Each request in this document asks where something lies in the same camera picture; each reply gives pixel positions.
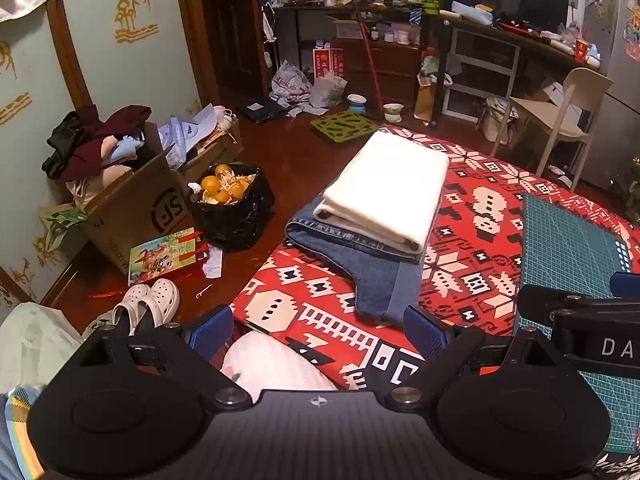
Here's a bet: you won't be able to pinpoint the large printed cardboard box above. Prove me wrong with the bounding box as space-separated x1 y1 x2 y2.
80 122 196 276

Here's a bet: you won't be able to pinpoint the white paper receipt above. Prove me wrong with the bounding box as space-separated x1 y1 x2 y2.
202 246 224 278

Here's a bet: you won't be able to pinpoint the brown paper bag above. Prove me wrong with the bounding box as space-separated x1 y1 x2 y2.
414 75 435 122

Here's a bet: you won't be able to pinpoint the fridge sticker cluster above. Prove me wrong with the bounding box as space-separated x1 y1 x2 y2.
622 0 640 63

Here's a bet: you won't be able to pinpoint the grey shoe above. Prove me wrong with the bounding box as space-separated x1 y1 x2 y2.
82 310 117 339

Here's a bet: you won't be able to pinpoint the pale pink fuzzy cloth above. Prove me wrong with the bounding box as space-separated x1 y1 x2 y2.
220 331 341 393

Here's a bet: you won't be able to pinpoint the lime green plastic tray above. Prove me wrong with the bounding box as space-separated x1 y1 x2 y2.
310 112 383 143

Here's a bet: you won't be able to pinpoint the striped pastel cloth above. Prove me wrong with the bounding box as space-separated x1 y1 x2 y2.
0 384 47 480

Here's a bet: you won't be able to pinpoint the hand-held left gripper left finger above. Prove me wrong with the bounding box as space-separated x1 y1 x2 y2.
72 304 255 409

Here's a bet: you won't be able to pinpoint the small open cardboard box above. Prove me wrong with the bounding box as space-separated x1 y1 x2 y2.
327 15 369 41

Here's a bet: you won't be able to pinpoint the beige plastic chair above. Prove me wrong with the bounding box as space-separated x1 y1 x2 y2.
490 67 615 192

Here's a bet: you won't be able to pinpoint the red white carton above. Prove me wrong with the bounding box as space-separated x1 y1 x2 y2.
312 47 346 78

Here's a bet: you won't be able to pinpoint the wooden door frame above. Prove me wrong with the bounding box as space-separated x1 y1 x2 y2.
172 0 271 111

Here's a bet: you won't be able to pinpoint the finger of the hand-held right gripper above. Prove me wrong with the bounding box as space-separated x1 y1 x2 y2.
516 284 615 323
610 271 640 302

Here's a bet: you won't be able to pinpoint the dark red cloth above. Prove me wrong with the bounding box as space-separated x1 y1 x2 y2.
62 105 153 181

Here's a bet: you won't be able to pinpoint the green white plastic bag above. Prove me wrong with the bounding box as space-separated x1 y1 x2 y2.
40 207 88 253

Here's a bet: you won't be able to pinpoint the white knit vest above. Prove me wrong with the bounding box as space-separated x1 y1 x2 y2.
314 130 450 255

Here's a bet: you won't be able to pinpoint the colourful picture book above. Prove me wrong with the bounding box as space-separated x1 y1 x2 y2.
128 227 198 286

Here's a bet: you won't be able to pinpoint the silver refrigerator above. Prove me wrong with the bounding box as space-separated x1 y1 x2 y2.
580 0 640 191

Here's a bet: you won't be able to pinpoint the green cutting mat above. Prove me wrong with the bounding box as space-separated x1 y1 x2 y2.
514 192 640 456

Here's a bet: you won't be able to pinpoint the pale green plastic bag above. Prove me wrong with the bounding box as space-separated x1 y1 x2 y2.
0 302 83 393

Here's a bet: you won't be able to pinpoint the blue jeans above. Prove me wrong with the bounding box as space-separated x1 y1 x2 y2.
284 195 441 328

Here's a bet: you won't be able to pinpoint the dark wooden desk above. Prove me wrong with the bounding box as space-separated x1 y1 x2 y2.
430 12 601 128

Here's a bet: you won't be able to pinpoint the light blue folded cloth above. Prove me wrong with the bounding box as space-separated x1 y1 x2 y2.
451 0 496 26

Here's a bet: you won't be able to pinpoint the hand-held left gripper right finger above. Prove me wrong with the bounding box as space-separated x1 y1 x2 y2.
381 304 578 408

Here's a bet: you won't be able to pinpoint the brown wooden drawer cabinet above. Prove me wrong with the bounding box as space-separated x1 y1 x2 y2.
330 37 421 106

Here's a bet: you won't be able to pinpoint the red broom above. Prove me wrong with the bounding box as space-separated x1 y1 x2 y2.
352 0 386 111

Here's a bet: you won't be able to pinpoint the small Christmas tree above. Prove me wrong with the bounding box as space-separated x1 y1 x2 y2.
607 157 640 216

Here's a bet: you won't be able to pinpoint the black pouch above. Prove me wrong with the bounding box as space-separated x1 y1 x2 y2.
239 97 288 123

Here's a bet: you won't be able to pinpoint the beige cloth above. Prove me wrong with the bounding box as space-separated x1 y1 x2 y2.
65 145 135 207

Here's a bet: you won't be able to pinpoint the white clog shoe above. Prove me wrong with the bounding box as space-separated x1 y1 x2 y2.
114 284 151 336
147 278 181 326

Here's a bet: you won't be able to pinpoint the white storage bag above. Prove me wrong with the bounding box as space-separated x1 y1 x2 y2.
480 95 521 143

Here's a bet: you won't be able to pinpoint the black cloth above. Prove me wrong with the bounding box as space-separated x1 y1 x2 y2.
42 112 85 179

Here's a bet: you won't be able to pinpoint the red patterned blanket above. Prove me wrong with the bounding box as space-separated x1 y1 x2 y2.
231 125 640 480

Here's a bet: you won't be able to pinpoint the black bag with oranges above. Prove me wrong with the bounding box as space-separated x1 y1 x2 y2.
189 162 275 252

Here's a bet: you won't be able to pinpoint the crumpled plastic bags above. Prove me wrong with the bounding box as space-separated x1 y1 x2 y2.
269 59 348 108

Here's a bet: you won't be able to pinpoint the cardboard box of clutter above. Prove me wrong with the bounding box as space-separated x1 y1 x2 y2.
182 117 245 171

